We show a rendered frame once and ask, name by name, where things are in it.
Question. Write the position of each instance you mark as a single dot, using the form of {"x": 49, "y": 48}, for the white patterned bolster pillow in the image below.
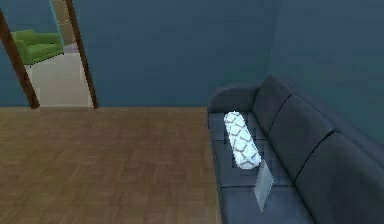
{"x": 241, "y": 140}

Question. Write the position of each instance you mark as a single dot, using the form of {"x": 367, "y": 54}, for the grey open laptop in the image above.
{"x": 264, "y": 185}

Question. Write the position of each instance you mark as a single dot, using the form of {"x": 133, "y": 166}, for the green sofa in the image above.
{"x": 36, "y": 46}

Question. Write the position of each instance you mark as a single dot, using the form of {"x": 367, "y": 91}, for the brown wooden door frame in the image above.
{"x": 20, "y": 70}

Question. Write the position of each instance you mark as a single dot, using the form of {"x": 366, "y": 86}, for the dark grey sofa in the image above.
{"x": 300, "y": 140}

